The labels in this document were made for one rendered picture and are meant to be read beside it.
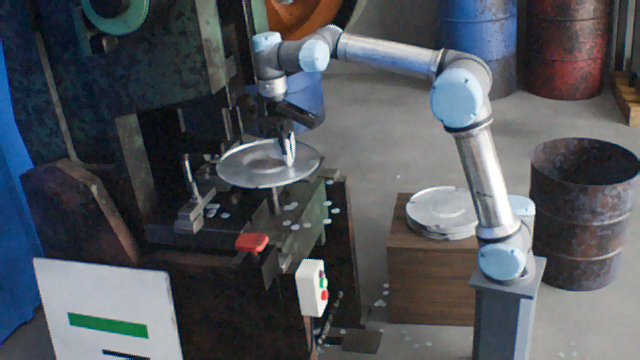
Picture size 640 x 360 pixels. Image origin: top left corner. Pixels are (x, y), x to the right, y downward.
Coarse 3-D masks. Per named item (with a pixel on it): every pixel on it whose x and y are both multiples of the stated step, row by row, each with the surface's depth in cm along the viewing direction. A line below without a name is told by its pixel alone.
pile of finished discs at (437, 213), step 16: (432, 192) 214; (448, 192) 213; (464, 192) 211; (416, 208) 205; (432, 208) 203; (448, 208) 201; (464, 208) 201; (416, 224) 198; (432, 224) 195; (448, 224) 193; (464, 224) 192
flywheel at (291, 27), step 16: (272, 0) 176; (304, 0) 172; (320, 0) 168; (336, 0) 166; (272, 16) 177; (288, 16) 176; (304, 16) 174; (320, 16) 169; (336, 16) 170; (288, 32) 177; (304, 32) 173
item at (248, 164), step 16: (256, 144) 172; (272, 144) 171; (304, 144) 169; (224, 160) 164; (240, 160) 163; (256, 160) 161; (272, 160) 160; (304, 160) 160; (224, 176) 155; (240, 176) 154; (256, 176) 153; (272, 176) 153; (288, 176) 152; (304, 176) 151
